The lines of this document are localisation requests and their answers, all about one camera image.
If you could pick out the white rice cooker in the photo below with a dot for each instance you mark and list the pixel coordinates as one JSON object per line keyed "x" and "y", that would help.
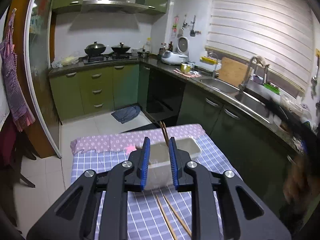
{"x": 171, "y": 58}

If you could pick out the wooden cutting board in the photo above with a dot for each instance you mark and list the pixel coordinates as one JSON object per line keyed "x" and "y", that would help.
{"x": 232, "y": 72}

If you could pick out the green lower cabinets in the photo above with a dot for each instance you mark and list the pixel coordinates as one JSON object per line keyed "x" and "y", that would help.
{"x": 94, "y": 90}

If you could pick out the black wok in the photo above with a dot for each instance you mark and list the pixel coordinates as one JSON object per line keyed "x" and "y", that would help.
{"x": 121, "y": 48}
{"x": 95, "y": 49}

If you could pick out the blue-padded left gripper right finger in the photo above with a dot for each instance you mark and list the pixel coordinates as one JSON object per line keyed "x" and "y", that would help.
{"x": 182, "y": 181}

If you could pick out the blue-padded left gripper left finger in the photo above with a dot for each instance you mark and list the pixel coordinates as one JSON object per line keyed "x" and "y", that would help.
{"x": 137, "y": 177}

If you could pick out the person's right hand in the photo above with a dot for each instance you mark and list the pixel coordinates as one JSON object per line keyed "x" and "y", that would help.
{"x": 300, "y": 187}

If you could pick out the purple hanging apron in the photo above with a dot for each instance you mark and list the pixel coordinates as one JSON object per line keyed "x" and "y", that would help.
{"x": 21, "y": 114}

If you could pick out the blue checkered tablecloth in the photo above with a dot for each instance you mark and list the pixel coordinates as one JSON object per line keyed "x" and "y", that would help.
{"x": 145, "y": 220}

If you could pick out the black wok left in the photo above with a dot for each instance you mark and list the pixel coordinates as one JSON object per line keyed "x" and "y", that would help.
{"x": 95, "y": 49}

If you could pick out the steel sink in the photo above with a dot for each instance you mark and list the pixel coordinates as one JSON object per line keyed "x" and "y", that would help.
{"x": 247, "y": 101}

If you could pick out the small steel pot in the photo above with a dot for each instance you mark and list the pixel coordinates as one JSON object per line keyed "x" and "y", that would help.
{"x": 143, "y": 54}

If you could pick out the wooden chopstick three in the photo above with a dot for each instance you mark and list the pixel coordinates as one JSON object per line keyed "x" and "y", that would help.
{"x": 166, "y": 219}

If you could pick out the green mug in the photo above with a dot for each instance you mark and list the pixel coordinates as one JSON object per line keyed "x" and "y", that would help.
{"x": 186, "y": 67}

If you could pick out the blue floor rag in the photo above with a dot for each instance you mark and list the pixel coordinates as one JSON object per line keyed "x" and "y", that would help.
{"x": 126, "y": 114}

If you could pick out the round white fan appliance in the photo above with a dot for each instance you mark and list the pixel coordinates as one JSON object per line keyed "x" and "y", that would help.
{"x": 183, "y": 45}

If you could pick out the steel kitchen faucet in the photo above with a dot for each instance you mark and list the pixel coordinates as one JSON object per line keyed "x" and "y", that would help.
{"x": 254, "y": 63}

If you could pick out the white window blind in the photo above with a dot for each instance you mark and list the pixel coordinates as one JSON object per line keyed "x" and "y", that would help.
{"x": 281, "y": 31}

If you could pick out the wooden chopstick six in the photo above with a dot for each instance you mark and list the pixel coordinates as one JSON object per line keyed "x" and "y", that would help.
{"x": 186, "y": 228}

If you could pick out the black wok right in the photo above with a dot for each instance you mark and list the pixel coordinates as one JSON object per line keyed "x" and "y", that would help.
{"x": 121, "y": 48}

